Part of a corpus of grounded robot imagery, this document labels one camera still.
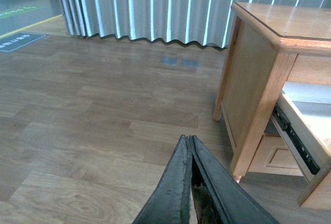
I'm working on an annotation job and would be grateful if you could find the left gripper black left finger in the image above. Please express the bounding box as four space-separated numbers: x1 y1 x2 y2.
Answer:
133 135 192 223

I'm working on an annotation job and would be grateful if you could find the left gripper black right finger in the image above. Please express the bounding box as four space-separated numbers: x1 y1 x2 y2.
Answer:
189 136 278 223

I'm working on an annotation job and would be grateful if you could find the wooden drawer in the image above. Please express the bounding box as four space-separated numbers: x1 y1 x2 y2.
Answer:
248 132 303 176
268 81 331 212

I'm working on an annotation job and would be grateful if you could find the light wooden nightstand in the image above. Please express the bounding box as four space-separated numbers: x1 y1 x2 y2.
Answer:
212 2 331 184

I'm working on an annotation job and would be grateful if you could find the right metal floor socket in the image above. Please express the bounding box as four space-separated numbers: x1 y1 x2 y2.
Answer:
182 59 199 68

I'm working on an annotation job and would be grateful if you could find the metal floor socket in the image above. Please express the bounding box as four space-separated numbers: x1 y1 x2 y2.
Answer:
161 57 177 66
182 59 199 68

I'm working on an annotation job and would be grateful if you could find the left metal floor socket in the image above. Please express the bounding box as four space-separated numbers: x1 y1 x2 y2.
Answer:
161 57 177 66

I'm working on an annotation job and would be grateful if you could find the grey pleated curtain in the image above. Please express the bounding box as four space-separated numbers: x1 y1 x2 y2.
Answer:
60 0 330 48

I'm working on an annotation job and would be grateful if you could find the grey floor sign sticker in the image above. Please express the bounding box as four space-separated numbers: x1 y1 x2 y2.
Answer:
0 32 46 52

